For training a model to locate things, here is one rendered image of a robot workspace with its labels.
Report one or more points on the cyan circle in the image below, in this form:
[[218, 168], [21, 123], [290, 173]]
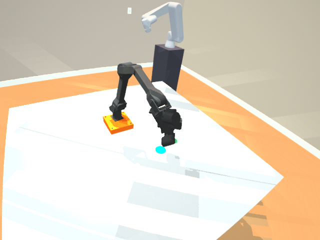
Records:
[[160, 149]]

